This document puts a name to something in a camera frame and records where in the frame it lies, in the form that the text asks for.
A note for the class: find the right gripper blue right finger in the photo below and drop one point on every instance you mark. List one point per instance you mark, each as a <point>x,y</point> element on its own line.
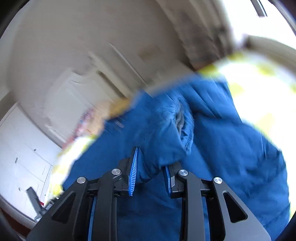
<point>174,187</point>

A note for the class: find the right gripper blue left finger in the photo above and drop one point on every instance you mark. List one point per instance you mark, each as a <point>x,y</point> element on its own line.
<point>128,169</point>

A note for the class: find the blue puffer jacket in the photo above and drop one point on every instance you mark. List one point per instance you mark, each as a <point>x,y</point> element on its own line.
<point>196,124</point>

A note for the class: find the patterned pillow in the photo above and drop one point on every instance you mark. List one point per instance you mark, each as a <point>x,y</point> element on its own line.
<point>91,123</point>

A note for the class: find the white bedside cabinet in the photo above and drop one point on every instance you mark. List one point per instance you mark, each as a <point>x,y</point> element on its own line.
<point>72,94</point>

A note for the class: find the white wardrobe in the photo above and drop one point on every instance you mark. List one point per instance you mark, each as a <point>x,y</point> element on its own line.
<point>27,160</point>

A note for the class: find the yellow white checkered bed sheet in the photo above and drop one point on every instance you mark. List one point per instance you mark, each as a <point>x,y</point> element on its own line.
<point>264,98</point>

